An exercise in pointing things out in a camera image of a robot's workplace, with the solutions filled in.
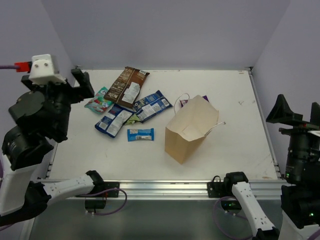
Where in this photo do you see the teal snack packet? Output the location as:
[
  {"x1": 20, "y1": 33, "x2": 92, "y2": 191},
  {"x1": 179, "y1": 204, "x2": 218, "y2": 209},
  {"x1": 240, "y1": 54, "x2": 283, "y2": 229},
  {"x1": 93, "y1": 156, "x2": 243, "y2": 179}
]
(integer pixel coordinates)
[{"x1": 84, "y1": 86, "x2": 113, "y2": 114}]

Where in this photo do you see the black snack bag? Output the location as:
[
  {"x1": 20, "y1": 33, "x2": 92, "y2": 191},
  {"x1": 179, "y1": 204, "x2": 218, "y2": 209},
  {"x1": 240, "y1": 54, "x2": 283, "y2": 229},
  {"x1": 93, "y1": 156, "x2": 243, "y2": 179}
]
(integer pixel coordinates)
[{"x1": 103, "y1": 66, "x2": 150, "y2": 109}]

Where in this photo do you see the dark blue snack packet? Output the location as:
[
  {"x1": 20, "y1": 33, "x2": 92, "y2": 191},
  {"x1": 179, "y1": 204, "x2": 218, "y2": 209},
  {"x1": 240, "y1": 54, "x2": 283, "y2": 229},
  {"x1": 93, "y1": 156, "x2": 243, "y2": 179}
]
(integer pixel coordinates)
[{"x1": 94, "y1": 103, "x2": 134, "y2": 138}]

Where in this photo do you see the green snack packet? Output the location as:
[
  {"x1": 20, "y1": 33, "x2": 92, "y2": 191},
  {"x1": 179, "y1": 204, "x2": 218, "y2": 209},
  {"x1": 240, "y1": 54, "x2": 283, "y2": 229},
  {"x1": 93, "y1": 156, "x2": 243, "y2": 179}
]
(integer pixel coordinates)
[{"x1": 125, "y1": 114, "x2": 140, "y2": 125}]

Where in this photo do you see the blue kettle chips bag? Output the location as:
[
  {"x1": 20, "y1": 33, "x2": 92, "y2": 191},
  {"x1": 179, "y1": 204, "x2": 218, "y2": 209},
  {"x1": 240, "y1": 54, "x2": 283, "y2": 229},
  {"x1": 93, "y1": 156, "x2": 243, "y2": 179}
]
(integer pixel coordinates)
[{"x1": 133, "y1": 90, "x2": 173, "y2": 123}]

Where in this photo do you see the brown paper bag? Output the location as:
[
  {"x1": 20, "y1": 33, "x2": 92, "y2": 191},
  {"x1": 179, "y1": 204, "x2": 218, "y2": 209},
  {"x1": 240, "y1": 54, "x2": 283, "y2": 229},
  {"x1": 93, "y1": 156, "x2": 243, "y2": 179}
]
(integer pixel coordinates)
[{"x1": 164, "y1": 93, "x2": 226, "y2": 165}]

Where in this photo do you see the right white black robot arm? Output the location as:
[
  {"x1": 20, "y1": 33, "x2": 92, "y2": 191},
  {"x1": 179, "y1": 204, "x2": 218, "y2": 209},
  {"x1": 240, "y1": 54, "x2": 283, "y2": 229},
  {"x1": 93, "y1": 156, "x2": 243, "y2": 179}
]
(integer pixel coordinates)
[{"x1": 222, "y1": 94, "x2": 320, "y2": 240}]

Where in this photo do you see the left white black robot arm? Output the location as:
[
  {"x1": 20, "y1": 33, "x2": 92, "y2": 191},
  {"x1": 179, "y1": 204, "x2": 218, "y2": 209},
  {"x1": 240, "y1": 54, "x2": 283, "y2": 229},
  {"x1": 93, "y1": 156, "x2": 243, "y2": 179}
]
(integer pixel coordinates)
[{"x1": 0, "y1": 68, "x2": 104, "y2": 229}]

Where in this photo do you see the purple snack packet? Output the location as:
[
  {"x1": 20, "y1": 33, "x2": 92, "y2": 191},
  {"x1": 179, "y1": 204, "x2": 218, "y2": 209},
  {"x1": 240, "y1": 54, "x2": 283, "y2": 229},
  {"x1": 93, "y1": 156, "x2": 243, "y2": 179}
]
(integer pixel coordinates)
[{"x1": 179, "y1": 95, "x2": 209, "y2": 107}]

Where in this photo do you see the right black controller box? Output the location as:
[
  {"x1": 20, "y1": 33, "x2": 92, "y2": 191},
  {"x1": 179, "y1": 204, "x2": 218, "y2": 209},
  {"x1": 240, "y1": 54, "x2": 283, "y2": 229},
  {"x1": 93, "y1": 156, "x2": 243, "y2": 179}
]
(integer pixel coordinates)
[{"x1": 220, "y1": 199, "x2": 242, "y2": 211}]

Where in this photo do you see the black controller box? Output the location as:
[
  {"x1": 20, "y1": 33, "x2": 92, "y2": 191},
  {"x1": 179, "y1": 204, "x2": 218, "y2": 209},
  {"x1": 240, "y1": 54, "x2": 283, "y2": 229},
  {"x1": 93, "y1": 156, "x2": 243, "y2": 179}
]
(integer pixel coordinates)
[
  {"x1": 220, "y1": 199, "x2": 242, "y2": 211},
  {"x1": 84, "y1": 199, "x2": 107, "y2": 212}
]

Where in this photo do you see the left black controller box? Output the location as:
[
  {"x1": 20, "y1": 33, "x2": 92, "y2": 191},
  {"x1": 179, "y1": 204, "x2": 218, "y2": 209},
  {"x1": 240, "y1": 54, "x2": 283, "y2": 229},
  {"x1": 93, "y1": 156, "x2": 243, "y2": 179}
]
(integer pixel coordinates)
[{"x1": 84, "y1": 199, "x2": 107, "y2": 212}]

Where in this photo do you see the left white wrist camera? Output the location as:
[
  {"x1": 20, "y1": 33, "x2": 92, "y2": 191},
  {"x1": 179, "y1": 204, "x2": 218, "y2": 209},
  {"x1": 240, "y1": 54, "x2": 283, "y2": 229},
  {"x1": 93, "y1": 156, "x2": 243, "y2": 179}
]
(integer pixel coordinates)
[{"x1": 28, "y1": 54, "x2": 67, "y2": 86}]

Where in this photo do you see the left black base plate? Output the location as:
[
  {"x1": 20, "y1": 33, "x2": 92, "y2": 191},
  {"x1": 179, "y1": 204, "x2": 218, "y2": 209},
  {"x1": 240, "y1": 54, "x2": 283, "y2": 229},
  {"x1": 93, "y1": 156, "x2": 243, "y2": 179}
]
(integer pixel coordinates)
[{"x1": 76, "y1": 181, "x2": 120, "y2": 199}]

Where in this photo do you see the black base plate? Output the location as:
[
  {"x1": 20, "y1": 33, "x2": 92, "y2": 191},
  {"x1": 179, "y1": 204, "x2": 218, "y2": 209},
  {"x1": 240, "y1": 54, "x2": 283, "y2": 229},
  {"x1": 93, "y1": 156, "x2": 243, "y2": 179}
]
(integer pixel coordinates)
[
  {"x1": 76, "y1": 181, "x2": 120, "y2": 199},
  {"x1": 206, "y1": 173, "x2": 238, "y2": 198}
]

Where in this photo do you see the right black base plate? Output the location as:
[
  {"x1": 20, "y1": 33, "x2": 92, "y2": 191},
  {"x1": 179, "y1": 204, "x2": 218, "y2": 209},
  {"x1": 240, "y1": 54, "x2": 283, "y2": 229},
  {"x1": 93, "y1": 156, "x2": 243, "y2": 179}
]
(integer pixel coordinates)
[{"x1": 206, "y1": 173, "x2": 238, "y2": 198}]

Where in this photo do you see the aluminium mounting rail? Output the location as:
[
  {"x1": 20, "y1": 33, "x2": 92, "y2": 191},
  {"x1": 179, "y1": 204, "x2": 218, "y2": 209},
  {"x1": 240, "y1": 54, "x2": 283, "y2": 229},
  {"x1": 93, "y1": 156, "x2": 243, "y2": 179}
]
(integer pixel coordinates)
[{"x1": 32, "y1": 179, "x2": 286, "y2": 201}]

